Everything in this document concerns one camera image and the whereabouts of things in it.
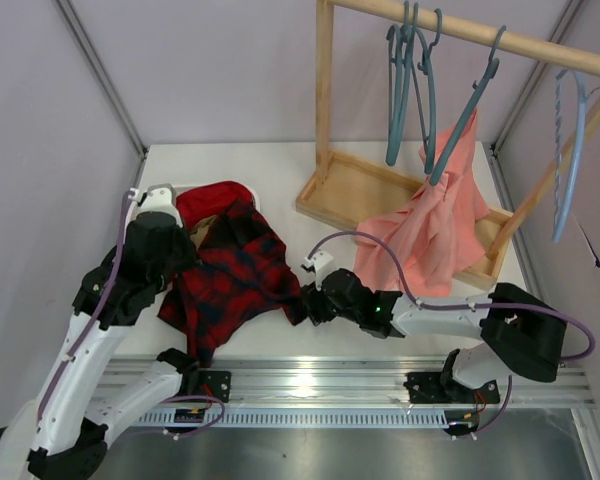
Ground red plaid skirt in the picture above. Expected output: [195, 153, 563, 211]
[158, 199, 307, 367]

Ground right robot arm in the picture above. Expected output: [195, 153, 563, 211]
[301, 268, 566, 404]

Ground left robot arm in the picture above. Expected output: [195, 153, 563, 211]
[0, 208, 199, 479]

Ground light blue hanger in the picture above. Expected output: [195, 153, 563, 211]
[552, 69, 588, 244]

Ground teal hanger holding shirt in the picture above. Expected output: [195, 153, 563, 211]
[429, 25, 507, 186]

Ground tan garment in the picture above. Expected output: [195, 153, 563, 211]
[189, 215, 217, 248]

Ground white laundry basket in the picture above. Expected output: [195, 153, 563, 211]
[173, 184, 261, 211]

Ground red garment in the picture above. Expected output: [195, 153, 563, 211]
[176, 181, 253, 229]

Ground wooden clothes rack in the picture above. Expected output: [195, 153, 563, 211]
[296, 1, 600, 290]

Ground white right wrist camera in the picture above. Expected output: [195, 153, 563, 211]
[301, 250, 336, 276]

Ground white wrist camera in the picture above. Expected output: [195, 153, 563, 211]
[128, 183, 184, 227]
[301, 250, 336, 276]

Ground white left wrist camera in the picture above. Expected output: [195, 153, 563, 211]
[128, 183, 184, 227]

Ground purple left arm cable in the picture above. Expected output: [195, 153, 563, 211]
[35, 189, 136, 426]

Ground aluminium mounting rail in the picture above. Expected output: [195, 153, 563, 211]
[94, 355, 596, 414]

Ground white slotted cable duct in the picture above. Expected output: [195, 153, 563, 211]
[135, 407, 475, 429]

